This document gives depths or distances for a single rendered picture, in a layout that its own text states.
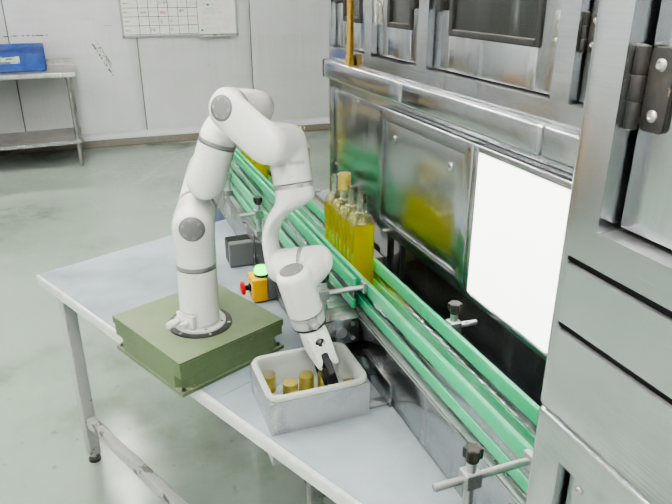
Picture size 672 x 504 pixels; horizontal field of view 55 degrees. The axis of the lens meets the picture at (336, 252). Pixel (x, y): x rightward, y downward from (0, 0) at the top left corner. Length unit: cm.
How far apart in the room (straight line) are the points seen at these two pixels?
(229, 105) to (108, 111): 604
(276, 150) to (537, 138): 49
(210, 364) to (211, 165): 46
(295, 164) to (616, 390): 90
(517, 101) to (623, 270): 76
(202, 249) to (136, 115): 591
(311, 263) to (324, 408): 31
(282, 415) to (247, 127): 59
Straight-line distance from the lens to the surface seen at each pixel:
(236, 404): 149
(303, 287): 129
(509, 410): 122
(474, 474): 99
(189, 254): 150
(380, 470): 131
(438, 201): 150
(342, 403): 140
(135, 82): 731
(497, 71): 135
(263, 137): 128
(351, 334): 156
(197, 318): 158
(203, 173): 144
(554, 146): 115
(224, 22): 737
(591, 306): 58
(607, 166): 54
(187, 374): 151
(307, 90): 770
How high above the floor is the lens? 162
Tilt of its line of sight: 23 degrees down
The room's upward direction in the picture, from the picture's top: straight up
